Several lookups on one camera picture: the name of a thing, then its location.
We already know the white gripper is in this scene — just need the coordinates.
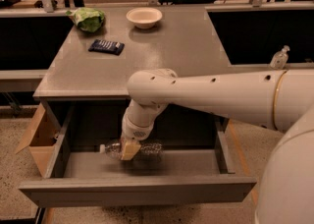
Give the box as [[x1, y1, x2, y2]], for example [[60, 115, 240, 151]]
[[121, 115, 154, 160]]

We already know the clear plastic water bottle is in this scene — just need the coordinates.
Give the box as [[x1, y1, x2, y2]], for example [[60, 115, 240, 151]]
[[99, 140, 163, 161]]

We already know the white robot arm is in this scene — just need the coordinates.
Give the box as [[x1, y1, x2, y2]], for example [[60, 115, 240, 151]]
[[122, 69, 314, 224]]

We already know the open grey top drawer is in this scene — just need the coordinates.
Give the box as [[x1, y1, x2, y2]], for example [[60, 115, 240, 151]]
[[19, 100, 256, 207]]

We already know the grey drawer cabinet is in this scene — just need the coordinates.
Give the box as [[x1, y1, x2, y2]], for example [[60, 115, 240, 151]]
[[32, 4, 245, 131]]

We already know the clear sanitizer pump bottle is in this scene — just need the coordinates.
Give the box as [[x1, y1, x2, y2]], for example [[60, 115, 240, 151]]
[[270, 45, 290, 70]]

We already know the cardboard box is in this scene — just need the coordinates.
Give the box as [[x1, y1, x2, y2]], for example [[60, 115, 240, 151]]
[[15, 104, 58, 177]]

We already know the dark blue snack packet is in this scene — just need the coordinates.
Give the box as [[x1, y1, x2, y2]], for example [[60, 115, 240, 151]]
[[88, 39, 125, 55]]

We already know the white paper bowl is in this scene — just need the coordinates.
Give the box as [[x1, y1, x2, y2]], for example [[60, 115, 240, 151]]
[[127, 8, 163, 29]]

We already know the green chip bag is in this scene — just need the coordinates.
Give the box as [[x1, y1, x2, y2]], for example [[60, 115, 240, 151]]
[[66, 7, 105, 32]]

